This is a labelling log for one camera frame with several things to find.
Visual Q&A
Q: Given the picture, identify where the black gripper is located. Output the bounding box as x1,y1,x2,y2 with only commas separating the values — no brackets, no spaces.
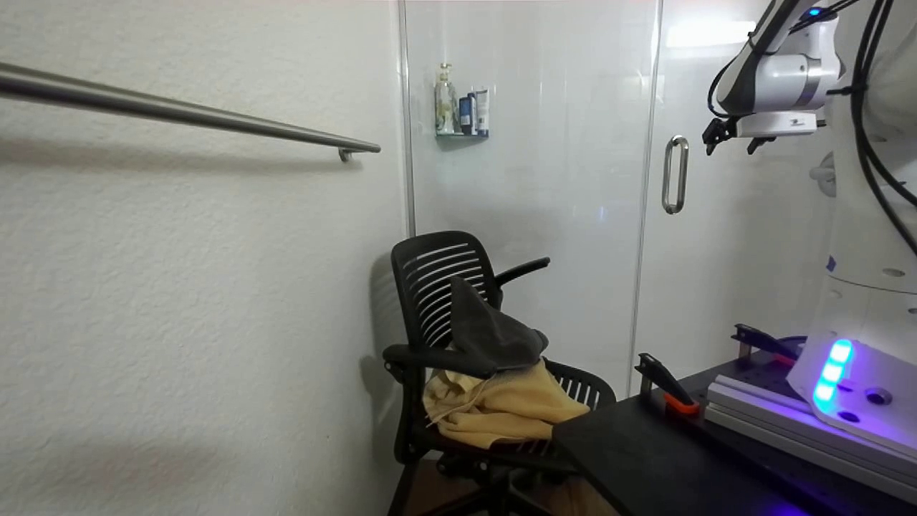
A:
703,112,779,157

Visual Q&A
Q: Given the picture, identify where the metal loop door handle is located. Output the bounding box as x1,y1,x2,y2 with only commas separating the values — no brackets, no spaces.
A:
658,132,693,217

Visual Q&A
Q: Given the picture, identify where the glass shower door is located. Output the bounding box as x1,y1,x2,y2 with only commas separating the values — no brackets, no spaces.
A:
627,0,836,385

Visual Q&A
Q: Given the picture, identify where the grey shower valve knob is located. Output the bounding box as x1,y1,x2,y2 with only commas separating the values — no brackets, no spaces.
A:
810,151,843,200

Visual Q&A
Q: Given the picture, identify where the fixed glass shower panel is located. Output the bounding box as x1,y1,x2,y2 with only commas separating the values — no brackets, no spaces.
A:
399,0,662,397

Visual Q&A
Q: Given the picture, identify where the dark purple clamp tool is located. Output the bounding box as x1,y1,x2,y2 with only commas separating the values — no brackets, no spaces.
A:
727,321,810,372

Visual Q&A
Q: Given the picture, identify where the black orange clamp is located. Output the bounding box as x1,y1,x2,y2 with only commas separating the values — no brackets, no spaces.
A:
632,349,710,423

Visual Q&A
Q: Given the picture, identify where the white tube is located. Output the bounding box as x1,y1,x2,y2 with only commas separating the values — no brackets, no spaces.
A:
469,86,493,138

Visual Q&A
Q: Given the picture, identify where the blue tube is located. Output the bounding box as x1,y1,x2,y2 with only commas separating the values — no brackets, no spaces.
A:
456,91,478,138

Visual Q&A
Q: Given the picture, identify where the small shower shelf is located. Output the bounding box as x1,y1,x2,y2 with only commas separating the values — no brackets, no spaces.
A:
436,125,493,145

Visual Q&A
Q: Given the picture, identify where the grey cloth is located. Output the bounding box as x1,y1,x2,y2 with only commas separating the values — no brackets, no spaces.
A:
442,276,554,375

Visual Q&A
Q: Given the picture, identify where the black mesh office chair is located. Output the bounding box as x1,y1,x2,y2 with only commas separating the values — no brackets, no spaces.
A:
380,225,620,516

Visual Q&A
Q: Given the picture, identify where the yellow cloth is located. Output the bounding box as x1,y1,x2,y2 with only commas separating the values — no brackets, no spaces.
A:
420,359,592,453

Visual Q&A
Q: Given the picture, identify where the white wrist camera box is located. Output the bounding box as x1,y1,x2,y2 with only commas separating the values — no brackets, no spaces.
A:
733,108,826,139

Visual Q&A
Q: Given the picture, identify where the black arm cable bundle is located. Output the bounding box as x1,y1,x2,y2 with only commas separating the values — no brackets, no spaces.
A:
827,0,917,257

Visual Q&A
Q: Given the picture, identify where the metal wall towel bar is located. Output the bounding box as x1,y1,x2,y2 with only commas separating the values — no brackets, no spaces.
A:
0,58,383,167

